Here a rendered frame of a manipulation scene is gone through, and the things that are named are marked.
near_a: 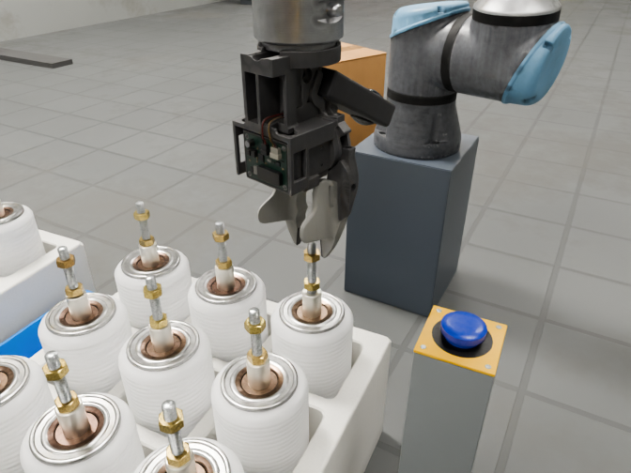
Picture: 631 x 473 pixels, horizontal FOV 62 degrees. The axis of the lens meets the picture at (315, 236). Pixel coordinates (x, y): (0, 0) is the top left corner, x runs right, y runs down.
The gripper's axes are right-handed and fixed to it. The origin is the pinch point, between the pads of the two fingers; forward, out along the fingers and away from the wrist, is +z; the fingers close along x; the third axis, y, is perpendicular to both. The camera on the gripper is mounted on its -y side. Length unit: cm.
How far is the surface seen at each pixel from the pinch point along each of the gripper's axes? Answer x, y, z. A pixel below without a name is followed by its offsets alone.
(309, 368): 2.9, 4.4, 14.1
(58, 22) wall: -348, -135, 30
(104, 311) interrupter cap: -17.7, 16.4, 9.5
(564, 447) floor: 26.4, -23.4, 34.9
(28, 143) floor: -151, -26, 35
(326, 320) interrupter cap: 2.5, 1.0, 9.5
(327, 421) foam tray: 7.6, 6.8, 16.9
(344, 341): 4.8, 0.7, 11.4
